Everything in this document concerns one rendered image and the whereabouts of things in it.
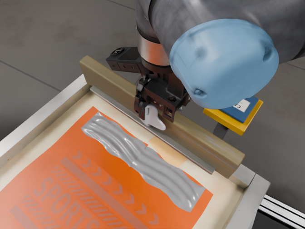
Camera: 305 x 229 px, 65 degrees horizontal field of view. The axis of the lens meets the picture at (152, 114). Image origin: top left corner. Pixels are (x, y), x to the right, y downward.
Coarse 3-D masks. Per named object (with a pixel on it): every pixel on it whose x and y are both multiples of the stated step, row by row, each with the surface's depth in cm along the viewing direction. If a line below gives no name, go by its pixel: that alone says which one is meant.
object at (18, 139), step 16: (80, 80) 70; (64, 96) 67; (80, 96) 71; (48, 112) 65; (64, 112) 69; (16, 128) 62; (32, 128) 62; (0, 144) 60; (16, 144) 60; (0, 160) 59; (240, 176) 55; (256, 176) 55; (256, 192) 53; (240, 208) 52; (256, 208) 52; (224, 224) 53; (240, 224) 50
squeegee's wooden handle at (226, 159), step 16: (80, 64) 55; (96, 64) 54; (96, 80) 55; (112, 80) 51; (112, 96) 56; (128, 96) 50; (160, 112) 47; (176, 112) 47; (176, 128) 46; (192, 128) 45; (192, 144) 47; (208, 144) 43; (224, 144) 43; (208, 160) 47; (224, 160) 43; (240, 160) 42; (224, 176) 48
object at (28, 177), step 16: (96, 112) 69; (80, 128) 66; (64, 144) 63; (80, 144) 63; (96, 144) 63; (48, 160) 61; (96, 160) 61; (112, 160) 61; (16, 176) 59; (32, 176) 59; (112, 176) 59; (0, 192) 57; (16, 192) 57; (0, 208) 55; (0, 224) 53; (16, 224) 53
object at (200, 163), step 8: (96, 88) 58; (104, 96) 57; (112, 104) 56; (120, 104) 56; (128, 112) 55; (136, 120) 54; (144, 128) 53; (152, 128) 52; (160, 136) 51; (168, 144) 51; (176, 144) 50; (184, 152) 49; (192, 160) 49; (200, 160) 49; (208, 168) 48
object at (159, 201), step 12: (132, 168) 60; (120, 180) 58; (132, 180) 58; (144, 180) 58; (192, 180) 58; (132, 192) 57; (144, 192) 57; (156, 192) 57; (204, 192) 57; (156, 204) 55; (168, 204) 55; (204, 204) 55; (168, 216) 54; (180, 216) 54; (192, 216) 54; (168, 228) 53; (180, 228) 53
